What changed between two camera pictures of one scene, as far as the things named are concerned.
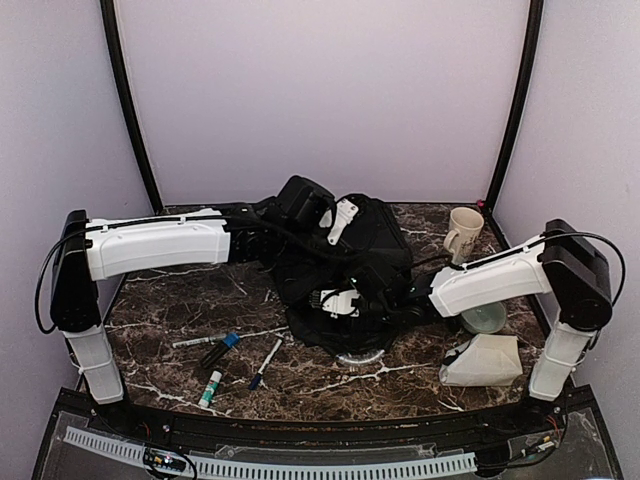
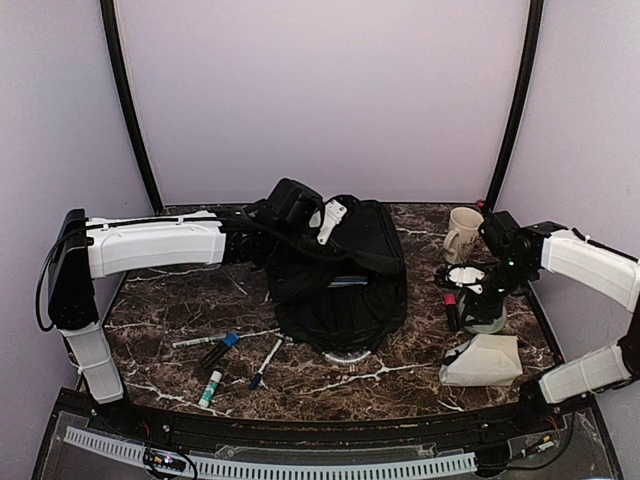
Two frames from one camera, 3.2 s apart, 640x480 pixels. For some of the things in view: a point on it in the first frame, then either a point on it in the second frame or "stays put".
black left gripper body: (299, 245) stays put
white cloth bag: (482, 360) stays put
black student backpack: (343, 281) stays put
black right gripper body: (380, 312) -> (482, 307)
